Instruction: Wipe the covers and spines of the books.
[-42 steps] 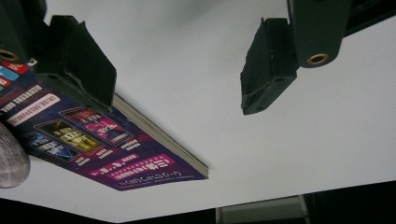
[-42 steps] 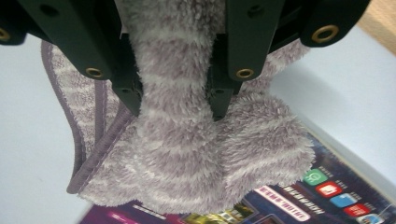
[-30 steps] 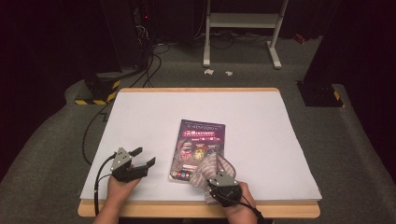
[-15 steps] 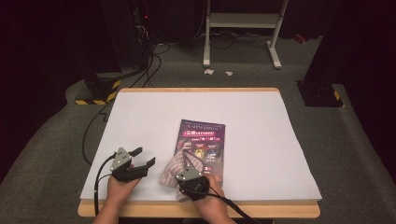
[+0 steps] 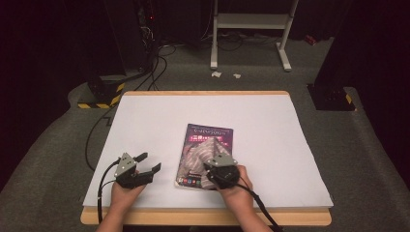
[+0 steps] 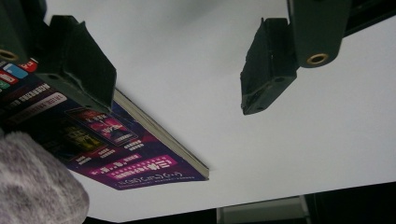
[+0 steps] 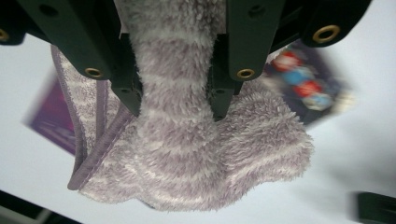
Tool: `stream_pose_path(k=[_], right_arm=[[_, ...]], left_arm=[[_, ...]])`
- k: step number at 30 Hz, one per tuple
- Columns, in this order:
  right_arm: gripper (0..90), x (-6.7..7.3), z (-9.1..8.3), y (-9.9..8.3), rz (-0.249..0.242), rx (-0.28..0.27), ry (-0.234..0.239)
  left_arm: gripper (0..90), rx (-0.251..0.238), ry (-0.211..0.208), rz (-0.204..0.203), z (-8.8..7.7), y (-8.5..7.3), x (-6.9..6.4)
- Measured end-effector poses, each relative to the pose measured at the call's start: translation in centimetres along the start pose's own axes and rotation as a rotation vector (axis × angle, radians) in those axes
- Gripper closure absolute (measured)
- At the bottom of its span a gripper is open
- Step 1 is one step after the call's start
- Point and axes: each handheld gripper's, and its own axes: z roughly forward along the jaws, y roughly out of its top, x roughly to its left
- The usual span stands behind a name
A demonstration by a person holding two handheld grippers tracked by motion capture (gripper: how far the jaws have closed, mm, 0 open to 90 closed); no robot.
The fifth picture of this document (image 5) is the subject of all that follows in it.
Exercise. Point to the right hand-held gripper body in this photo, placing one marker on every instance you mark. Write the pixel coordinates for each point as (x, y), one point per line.
(225, 174)

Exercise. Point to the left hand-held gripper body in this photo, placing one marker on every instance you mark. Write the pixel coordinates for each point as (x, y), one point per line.
(125, 166)

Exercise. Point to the person's right hand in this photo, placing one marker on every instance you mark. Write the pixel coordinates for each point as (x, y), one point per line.
(238, 196)

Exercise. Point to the white table sheet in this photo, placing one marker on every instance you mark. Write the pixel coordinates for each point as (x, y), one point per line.
(274, 129)

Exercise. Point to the white metal stand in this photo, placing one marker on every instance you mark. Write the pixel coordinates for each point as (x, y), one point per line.
(251, 21)

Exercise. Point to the white paper scrap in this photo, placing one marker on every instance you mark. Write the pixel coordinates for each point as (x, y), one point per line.
(216, 74)
(237, 76)

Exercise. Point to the small red object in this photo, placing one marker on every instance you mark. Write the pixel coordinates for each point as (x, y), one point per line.
(311, 39)

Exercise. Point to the glossy magazine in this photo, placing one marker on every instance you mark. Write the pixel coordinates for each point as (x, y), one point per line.
(206, 132)

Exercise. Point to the dark equipment rack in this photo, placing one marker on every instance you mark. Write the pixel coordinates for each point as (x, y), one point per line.
(148, 29)

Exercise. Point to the black post base yellow stripes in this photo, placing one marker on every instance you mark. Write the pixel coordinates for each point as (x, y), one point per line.
(103, 92)
(328, 98)

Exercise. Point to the person's left hand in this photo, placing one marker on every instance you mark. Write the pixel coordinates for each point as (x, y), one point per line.
(124, 198)

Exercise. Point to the wooden table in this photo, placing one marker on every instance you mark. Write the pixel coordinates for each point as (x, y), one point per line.
(193, 217)

